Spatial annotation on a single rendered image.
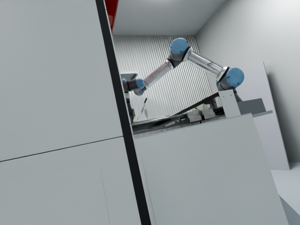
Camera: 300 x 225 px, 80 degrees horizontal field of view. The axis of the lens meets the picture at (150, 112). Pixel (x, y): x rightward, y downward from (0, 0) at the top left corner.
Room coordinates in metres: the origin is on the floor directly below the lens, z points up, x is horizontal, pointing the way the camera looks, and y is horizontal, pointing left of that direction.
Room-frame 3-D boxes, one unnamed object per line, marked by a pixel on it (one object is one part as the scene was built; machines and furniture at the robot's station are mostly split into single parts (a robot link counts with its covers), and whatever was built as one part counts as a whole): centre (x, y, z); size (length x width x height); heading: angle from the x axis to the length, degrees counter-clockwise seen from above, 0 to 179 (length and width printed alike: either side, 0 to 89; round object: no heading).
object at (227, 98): (1.14, -0.30, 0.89); 0.55 x 0.09 x 0.14; 21
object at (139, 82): (1.21, 0.05, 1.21); 0.11 x 0.11 x 0.08; 88
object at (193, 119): (1.18, -0.18, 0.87); 0.36 x 0.08 x 0.03; 21
